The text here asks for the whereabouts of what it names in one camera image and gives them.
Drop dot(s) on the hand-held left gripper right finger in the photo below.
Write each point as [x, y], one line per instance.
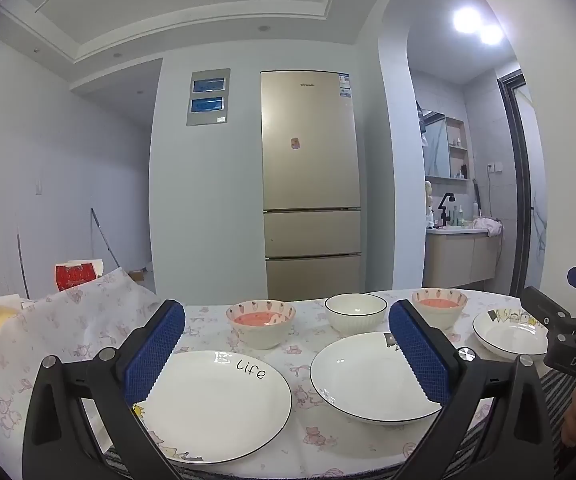
[420, 360]

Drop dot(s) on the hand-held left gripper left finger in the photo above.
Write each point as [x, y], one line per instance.
[155, 355]

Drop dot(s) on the white plate cartoon print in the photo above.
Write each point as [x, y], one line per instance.
[507, 337]

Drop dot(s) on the pink strawberry print bowl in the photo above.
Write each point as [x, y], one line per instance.
[442, 316]
[260, 335]

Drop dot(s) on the deep white plate black rim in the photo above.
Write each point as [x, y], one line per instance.
[362, 380]

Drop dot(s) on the white ribbed bowl black rim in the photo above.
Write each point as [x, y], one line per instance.
[355, 320]

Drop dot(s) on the large white plate black lettering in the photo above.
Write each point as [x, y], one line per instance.
[218, 410]

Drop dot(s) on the striped grey clothing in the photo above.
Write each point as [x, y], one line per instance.
[552, 410]

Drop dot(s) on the pink printed white tablecloth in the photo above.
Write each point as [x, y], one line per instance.
[208, 320]

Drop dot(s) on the small cardboard box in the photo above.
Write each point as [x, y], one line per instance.
[138, 275]

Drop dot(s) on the beige vanity cabinet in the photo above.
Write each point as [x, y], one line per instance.
[460, 257]

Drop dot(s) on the pink cloth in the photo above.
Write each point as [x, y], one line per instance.
[487, 226]

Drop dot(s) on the red and white box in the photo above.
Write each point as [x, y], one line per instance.
[75, 277]

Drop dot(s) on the green bottle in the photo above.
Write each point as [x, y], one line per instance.
[458, 216]

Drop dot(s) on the black framed glass door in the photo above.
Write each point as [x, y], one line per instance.
[515, 185]

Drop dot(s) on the metal mop pole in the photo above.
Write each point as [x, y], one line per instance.
[104, 237]

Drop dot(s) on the black faucet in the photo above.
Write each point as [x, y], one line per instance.
[443, 210]

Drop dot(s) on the cream plush toy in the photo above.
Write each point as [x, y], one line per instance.
[429, 200]

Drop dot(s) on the thin leaning rod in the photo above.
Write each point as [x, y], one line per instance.
[22, 265]

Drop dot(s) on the bathroom mirror cabinet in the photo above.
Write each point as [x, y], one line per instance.
[437, 145]

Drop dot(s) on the gold three-door fridge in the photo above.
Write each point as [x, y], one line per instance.
[308, 185]

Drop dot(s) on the pink fridge magnet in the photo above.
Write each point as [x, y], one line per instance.
[295, 143]

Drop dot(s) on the bright ceiling light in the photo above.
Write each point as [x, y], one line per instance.
[491, 35]
[467, 20]

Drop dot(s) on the white bathroom wall socket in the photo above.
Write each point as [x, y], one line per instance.
[494, 165]

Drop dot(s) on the grey wall panel blue windows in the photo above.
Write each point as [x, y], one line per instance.
[209, 95]

